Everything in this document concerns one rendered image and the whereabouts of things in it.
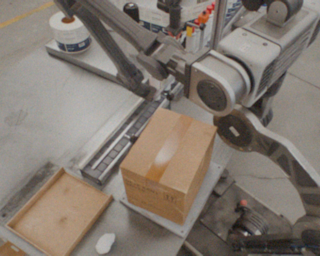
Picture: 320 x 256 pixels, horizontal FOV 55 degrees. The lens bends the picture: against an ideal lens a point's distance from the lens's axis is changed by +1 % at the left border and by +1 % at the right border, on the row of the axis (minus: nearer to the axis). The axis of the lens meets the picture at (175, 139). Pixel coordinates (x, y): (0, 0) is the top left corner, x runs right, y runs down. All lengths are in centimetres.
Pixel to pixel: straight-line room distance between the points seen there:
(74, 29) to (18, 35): 209
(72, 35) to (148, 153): 98
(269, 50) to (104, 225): 87
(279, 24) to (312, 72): 251
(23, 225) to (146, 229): 47
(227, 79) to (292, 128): 206
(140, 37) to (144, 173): 42
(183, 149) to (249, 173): 138
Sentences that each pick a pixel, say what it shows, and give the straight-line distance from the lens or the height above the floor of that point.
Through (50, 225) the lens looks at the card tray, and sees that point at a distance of 131.
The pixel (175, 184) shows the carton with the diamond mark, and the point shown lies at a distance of 98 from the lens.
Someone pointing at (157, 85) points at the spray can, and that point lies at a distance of 146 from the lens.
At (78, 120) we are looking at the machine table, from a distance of 158.
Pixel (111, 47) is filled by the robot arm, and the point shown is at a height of 131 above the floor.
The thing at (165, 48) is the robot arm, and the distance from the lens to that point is 86.
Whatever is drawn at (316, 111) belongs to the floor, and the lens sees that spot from 299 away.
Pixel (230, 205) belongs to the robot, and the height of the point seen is 26.
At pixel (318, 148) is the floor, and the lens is 272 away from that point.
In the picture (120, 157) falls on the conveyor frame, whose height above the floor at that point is 87.
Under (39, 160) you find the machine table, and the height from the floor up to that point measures 83.
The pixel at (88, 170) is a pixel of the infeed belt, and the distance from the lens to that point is 133.
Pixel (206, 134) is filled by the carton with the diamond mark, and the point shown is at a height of 112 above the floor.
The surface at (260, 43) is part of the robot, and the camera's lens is 81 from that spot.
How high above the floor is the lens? 198
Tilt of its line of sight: 53 degrees down
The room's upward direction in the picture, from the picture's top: 2 degrees clockwise
